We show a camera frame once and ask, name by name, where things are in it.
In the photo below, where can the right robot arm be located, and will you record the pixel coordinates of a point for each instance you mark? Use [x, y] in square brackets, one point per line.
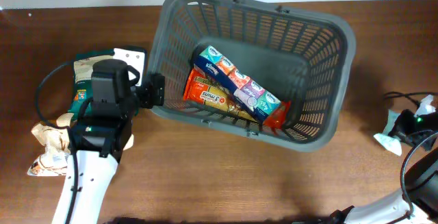
[416, 200]

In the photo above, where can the orange spaghetti packet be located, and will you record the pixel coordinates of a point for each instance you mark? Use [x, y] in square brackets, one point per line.
[207, 92]

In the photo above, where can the beige crumpled snack bag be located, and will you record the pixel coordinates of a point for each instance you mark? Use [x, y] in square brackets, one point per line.
[54, 160]

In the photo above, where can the blue Kleenex tissue pack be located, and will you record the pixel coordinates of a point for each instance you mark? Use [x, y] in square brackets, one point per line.
[258, 102]

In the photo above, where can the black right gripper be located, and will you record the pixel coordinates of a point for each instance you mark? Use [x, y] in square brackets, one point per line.
[400, 129]

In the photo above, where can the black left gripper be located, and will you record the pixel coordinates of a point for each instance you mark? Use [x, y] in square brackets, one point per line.
[152, 91]

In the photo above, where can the green coffee bag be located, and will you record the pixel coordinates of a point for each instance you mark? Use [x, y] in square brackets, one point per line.
[82, 68]

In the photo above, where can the grey plastic basket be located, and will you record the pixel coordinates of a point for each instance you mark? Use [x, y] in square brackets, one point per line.
[300, 56]

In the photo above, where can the white teal wipes packet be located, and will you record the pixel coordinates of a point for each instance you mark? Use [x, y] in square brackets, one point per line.
[423, 102]

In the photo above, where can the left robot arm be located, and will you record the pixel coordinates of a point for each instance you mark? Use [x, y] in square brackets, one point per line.
[97, 140]

